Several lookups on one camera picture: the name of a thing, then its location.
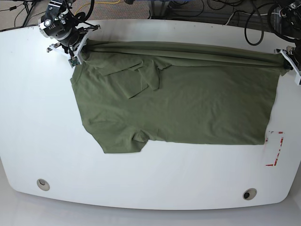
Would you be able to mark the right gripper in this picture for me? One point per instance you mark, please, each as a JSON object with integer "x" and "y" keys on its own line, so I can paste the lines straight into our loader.
{"x": 76, "y": 39}

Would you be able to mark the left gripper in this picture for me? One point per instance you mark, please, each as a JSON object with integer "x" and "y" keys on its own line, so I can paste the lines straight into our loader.
{"x": 292, "y": 60}

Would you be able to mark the green t-shirt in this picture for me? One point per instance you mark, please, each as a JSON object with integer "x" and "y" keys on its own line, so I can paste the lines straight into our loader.
{"x": 130, "y": 93}

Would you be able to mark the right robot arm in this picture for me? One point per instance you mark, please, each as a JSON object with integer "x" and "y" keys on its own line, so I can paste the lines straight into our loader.
{"x": 58, "y": 17}

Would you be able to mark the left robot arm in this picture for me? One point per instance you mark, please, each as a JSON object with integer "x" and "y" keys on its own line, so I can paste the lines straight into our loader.
{"x": 284, "y": 20}

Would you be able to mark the black tripod stand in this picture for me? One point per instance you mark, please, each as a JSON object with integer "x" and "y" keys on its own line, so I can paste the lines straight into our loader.
{"x": 29, "y": 5}

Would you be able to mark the red tape rectangle marking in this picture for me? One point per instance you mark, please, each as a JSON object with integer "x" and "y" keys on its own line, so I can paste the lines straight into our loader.
{"x": 272, "y": 148}

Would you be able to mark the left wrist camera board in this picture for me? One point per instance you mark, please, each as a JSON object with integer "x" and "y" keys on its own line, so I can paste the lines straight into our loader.
{"x": 297, "y": 79}

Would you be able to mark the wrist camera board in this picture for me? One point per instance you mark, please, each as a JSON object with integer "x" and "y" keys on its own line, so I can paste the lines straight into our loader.
{"x": 297, "y": 79}
{"x": 74, "y": 61}

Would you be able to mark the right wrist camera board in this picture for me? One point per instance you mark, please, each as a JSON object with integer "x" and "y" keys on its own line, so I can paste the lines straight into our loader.
{"x": 74, "y": 61}

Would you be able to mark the right table cable grommet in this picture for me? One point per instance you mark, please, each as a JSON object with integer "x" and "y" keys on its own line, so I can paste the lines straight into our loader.
{"x": 249, "y": 194}

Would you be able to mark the table cable grommet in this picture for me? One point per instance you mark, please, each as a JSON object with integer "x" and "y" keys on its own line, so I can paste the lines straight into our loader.
{"x": 249, "y": 194}
{"x": 43, "y": 185}

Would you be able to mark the left table cable grommet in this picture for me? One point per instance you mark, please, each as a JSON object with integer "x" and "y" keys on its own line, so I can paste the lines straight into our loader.
{"x": 43, "y": 185}

